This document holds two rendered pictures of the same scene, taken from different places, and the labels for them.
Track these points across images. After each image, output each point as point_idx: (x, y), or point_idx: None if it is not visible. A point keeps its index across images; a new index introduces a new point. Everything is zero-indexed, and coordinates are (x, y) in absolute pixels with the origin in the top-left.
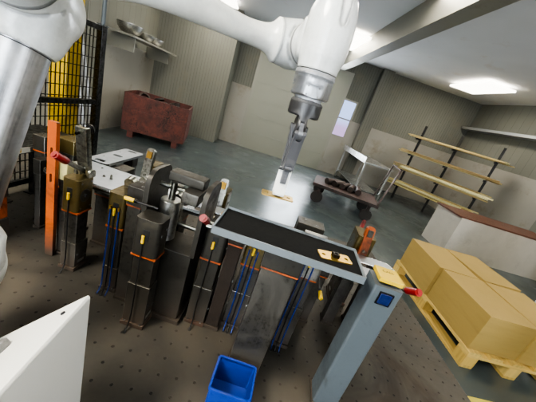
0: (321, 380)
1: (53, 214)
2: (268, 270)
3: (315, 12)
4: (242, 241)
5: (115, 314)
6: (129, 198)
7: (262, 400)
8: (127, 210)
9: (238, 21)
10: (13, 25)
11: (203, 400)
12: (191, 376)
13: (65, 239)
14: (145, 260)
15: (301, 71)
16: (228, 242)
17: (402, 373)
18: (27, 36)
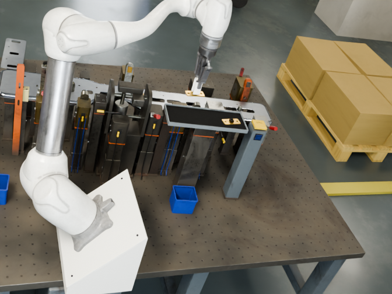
0: (229, 185)
1: (20, 126)
2: (197, 136)
3: (212, 12)
4: (185, 126)
5: (93, 181)
6: (101, 111)
7: (199, 203)
8: (94, 116)
9: (168, 13)
10: (73, 56)
11: (170, 209)
12: (157, 200)
13: (35, 142)
14: (117, 144)
15: (206, 37)
16: (163, 122)
17: (276, 173)
18: (76, 58)
